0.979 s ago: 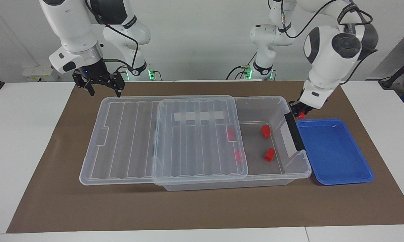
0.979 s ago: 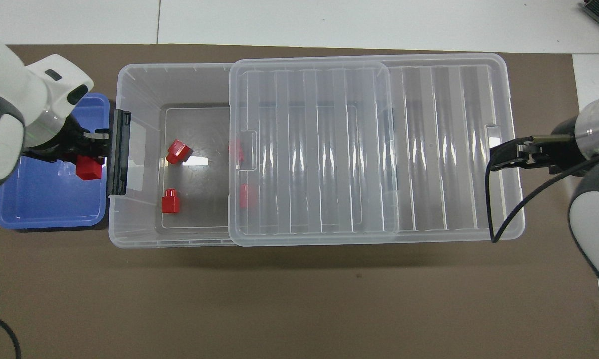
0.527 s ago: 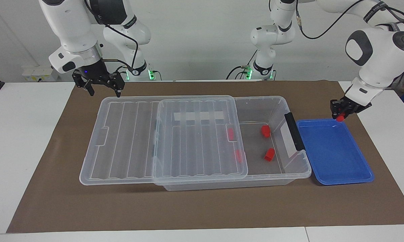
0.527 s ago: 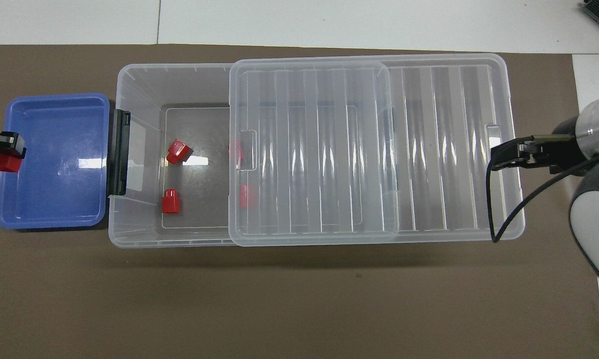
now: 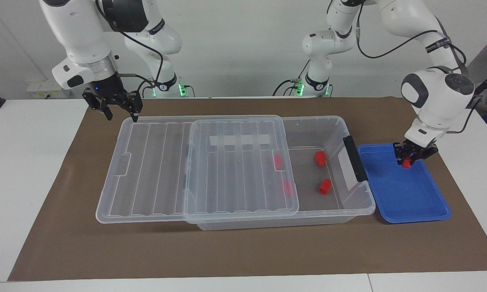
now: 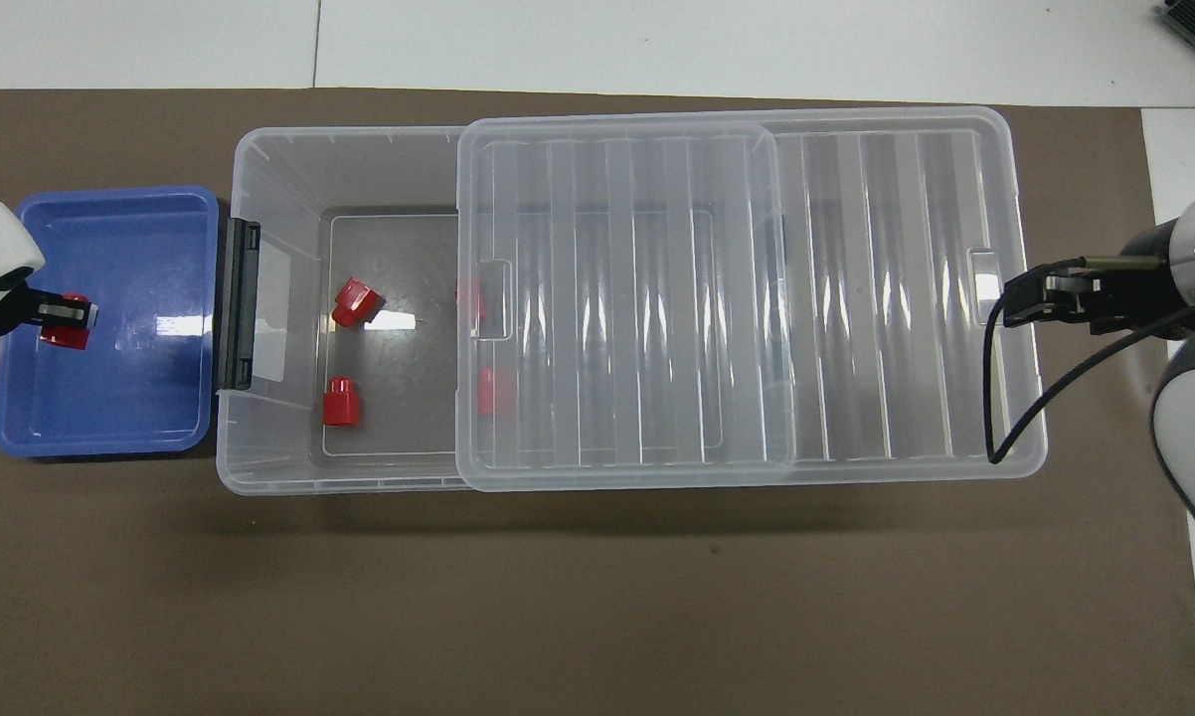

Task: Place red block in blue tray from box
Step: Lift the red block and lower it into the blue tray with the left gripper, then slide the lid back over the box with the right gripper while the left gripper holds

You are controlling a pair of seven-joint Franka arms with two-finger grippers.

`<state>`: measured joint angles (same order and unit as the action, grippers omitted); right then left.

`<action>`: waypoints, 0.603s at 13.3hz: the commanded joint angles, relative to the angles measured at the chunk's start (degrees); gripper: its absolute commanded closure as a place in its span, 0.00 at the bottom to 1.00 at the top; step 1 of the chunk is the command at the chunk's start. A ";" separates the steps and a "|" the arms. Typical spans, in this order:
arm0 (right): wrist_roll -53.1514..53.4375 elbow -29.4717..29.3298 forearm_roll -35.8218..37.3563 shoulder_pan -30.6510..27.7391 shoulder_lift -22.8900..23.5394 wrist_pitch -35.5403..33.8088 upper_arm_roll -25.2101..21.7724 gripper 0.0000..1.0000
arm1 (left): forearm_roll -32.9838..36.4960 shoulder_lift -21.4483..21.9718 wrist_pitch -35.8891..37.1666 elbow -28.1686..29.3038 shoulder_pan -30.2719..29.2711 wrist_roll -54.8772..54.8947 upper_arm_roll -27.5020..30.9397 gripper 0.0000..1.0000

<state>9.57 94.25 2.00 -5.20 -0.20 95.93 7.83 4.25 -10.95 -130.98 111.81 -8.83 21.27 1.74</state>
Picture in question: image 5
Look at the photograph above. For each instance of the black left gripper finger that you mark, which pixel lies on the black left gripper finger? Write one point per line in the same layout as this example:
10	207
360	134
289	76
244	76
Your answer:
400	160
416	160

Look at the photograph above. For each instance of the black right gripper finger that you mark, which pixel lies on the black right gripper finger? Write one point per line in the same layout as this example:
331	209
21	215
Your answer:
135	113
107	111

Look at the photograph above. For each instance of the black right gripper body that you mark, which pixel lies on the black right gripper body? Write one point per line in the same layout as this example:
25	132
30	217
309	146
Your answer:
110	91

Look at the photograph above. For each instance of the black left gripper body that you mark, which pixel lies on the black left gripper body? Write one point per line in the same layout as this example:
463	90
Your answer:
415	150

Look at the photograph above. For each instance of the red block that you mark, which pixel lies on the red block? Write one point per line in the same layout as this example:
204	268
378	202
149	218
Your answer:
287	188
324	187
278	162
319	159
406	164

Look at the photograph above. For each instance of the clear ribbed box lid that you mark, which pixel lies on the clear ribbed box lid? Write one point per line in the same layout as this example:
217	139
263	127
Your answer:
154	170

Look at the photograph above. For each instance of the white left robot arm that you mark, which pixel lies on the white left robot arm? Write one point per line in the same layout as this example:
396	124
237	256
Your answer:
438	93

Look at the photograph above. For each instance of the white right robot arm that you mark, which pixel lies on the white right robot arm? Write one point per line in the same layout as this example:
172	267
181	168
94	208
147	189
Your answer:
77	32

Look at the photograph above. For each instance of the blue plastic tray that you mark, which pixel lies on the blue plastic tray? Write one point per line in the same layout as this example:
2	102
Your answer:
405	194

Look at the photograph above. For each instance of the black box latch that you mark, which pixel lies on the black box latch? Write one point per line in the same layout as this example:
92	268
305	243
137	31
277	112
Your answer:
355	158

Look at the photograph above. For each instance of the clear plastic storage box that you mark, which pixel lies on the clear plastic storage box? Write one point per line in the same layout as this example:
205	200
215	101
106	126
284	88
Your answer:
308	198

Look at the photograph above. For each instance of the brown table mat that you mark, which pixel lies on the brown table mat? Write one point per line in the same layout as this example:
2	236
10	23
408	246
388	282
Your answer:
243	251

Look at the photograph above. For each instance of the white wall socket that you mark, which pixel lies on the white wall socket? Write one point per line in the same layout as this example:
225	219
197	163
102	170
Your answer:
41	90

